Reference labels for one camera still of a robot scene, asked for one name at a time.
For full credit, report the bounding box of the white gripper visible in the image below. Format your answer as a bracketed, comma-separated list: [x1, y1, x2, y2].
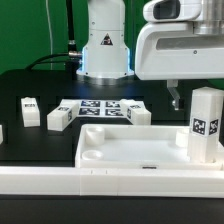
[135, 22, 224, 110]

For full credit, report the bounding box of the white desk tabletop tray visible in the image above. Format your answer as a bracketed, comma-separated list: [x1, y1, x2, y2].
[75, 124, 224, 171]

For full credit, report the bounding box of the fiducial marker sheet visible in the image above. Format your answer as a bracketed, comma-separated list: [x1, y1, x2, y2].
[78, 100, 122, 117]

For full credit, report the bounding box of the black vertical pole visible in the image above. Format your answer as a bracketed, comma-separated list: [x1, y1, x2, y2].
[66, 0, 77, 73]

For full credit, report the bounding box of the white block left edge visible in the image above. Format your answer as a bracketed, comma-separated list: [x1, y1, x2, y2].
[0, 125, 3, 145]

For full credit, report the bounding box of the black cable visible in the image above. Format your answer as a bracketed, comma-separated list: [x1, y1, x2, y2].
[25, 52, 83, 70]

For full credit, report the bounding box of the white fixture wall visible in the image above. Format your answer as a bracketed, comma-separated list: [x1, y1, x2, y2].
[0, 166, 224, 198]

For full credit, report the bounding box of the white cable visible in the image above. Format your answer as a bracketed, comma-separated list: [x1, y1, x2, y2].
[45, 0, 54, 71]

